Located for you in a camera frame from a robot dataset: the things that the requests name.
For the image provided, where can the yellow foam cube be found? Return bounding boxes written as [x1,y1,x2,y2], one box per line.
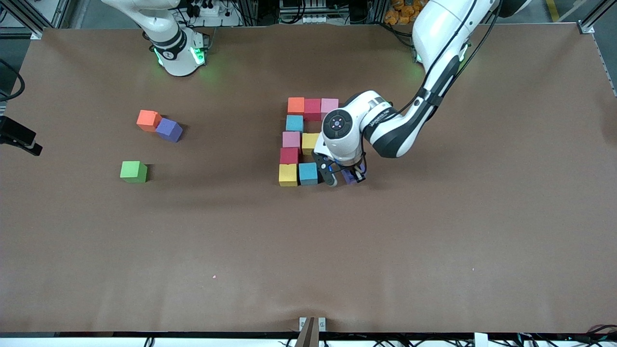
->
[302,133,321,156]
[279,164,298,187]

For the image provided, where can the black cable bundle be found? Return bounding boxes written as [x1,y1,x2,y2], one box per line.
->
[475,324,617,347]

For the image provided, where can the brown table mat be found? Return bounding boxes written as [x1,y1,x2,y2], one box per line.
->
[0,23,617,334]

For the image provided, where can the metal equipment rack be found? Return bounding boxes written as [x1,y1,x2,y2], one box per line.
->
[279,0,340,25]

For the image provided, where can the brown wooden post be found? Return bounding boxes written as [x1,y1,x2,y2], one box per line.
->
[294,317,320,347]

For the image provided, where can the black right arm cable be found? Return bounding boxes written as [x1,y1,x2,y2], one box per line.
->
[0,58,26,103]

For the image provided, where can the green foam cube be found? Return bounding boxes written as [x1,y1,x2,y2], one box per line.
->
[120,160,148,184]

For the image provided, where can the pile of orange toy fruit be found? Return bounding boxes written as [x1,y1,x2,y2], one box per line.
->
[384,0,425,26]

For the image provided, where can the aluminium frame profile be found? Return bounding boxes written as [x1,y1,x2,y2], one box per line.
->
[576,0,617,35]
[0,0,66,40]

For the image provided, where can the white power strip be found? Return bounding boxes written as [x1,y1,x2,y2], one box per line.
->
[186,0,241,27]

